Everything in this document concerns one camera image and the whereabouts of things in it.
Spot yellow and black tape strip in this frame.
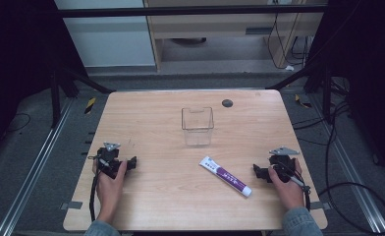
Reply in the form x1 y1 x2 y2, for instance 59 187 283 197
294 93 313 109
83 96 97 115

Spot person's right hand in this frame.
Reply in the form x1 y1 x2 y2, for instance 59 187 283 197
267 158 305 211

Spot person's left hand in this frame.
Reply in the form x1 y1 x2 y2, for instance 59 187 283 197
91 159 129 215

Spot grey tape piece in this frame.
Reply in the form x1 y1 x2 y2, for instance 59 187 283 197
60 201 83 211
309 201 332 211

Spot white and purple toothpaste tube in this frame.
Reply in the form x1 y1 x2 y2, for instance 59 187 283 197
198 155 253 198

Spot clear plastic container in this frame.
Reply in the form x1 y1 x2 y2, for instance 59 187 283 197
181 106 215 148

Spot black curtain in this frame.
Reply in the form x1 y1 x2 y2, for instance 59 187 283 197
0 0 89 160
306 0 385 183

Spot light wooden desk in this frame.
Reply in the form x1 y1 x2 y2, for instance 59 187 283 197
143 0 329 72

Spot black hanging desk cables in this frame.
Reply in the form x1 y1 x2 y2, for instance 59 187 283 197
266 2 308 70

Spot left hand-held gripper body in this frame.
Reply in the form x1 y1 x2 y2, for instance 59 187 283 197
96 142 130 180

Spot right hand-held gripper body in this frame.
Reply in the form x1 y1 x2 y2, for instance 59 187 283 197
268 146 301 184

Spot thin black floor cable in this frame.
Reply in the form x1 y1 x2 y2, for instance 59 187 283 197
3 112 32 134

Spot black metal stand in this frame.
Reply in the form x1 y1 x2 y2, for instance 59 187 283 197
265 61 333 125
48 62 117 130

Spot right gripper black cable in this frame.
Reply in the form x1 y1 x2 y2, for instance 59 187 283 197
273 163 312 211

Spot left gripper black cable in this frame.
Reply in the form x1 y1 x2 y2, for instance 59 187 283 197
87 154 112 223

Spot black horizontal frame bar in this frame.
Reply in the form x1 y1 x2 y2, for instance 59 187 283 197
56 4 328 19

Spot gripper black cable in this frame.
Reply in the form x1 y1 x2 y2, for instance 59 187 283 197
87 154 112 223
273 163 312 211

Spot long black floor cable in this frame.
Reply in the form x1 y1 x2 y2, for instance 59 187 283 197
317 101 385 236

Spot metal floor rail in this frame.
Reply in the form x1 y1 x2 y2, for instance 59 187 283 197
0 97 76 236
306 93 385 235

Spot white cabinet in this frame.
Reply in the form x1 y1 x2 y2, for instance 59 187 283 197
53 0 156 69

